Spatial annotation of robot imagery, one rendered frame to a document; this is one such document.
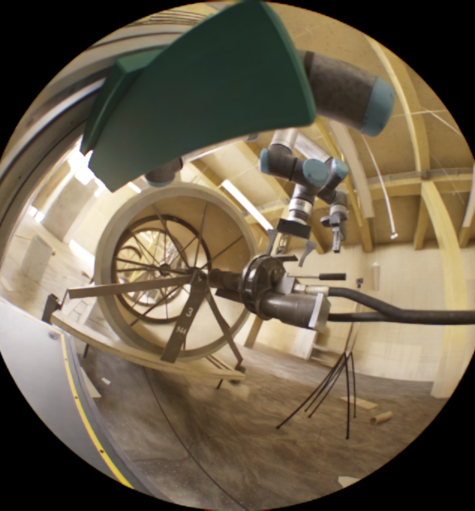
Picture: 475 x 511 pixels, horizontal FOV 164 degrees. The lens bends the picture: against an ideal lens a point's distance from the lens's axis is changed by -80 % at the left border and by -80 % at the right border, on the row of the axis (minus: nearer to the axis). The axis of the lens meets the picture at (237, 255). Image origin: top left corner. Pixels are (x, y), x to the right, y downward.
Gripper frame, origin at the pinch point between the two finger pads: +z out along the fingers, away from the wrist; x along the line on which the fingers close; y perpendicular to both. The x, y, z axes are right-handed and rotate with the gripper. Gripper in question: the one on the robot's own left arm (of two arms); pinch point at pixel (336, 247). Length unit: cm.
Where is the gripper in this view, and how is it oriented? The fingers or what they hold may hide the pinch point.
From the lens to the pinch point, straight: 74.2
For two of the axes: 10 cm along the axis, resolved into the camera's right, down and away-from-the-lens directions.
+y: 6.4, -0.3, -7.6
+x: 6.6, 5.2, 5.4
